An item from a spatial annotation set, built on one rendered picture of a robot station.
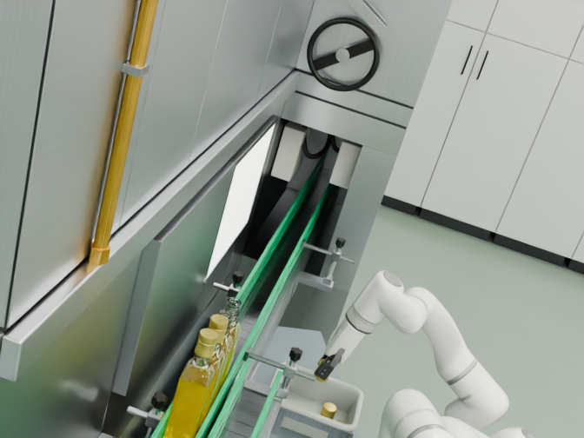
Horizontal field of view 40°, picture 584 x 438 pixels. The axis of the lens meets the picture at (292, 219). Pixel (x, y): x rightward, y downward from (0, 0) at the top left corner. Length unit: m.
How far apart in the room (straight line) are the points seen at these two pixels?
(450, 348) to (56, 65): 1.21
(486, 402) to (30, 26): 1.30
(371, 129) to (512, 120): 2.88
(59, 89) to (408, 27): 1.61
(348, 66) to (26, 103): 1.64
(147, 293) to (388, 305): 0.57
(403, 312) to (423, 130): 3.59
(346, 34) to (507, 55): 2.86
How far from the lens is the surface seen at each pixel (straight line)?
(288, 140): 2.63
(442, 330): 1.87
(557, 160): 5.36
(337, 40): 2.40
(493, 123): 5.27
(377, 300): 1.79
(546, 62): 5.20
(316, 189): 3.02
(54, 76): 0.87
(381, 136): 2.45
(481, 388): 1.82
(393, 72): 2.41
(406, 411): 1.55
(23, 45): 0.86
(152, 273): 1.44
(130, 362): 1.55
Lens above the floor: 1.98
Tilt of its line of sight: 24 degrees down
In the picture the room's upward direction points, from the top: 17 degrees clockwise
